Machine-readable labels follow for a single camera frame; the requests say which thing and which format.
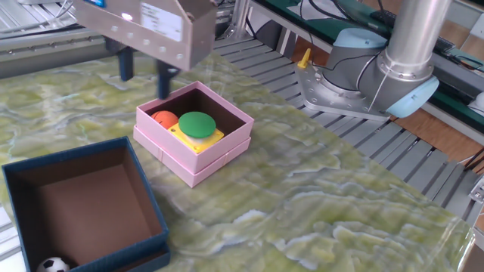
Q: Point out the orange mini basketball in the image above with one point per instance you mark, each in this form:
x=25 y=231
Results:
x=164 y=118

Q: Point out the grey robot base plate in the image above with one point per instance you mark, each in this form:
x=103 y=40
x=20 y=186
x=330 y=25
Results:
x=321 y=98

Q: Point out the aluminium upright post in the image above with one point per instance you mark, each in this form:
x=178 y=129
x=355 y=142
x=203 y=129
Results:
x=242 y=19

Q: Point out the metal corner bracket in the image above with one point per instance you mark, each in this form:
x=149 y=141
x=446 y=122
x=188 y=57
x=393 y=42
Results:
x=477 y=190

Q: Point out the aluminium table rail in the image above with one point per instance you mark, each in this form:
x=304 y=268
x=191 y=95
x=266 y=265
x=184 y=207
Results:
x=38 y=53

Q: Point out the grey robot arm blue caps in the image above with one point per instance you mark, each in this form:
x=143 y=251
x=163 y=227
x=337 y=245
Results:
x=408 y=45

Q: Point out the yellow box green push button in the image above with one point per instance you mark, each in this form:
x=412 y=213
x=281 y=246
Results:
x=196 y=124

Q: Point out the small soccer ball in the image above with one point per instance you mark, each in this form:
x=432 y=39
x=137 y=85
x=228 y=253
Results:
x=53 y=265

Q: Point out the green marble pattern mat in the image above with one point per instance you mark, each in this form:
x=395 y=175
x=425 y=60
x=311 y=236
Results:
x=302 y=211

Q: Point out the small yellow plastic piece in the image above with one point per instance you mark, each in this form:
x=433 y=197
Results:
x=304 y=59

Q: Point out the pink open box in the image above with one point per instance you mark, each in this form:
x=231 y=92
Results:
x=177 y=158

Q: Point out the dark blue box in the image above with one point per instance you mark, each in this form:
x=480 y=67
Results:
x=113 y=258

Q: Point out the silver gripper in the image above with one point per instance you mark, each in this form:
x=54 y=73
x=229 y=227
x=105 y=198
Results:
x=151 y=34

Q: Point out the white zip tie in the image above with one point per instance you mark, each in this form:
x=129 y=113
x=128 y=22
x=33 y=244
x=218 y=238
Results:
x=380 y=88

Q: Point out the black keyboard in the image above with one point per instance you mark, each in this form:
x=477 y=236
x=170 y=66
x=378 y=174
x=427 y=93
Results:
x=385 y=17

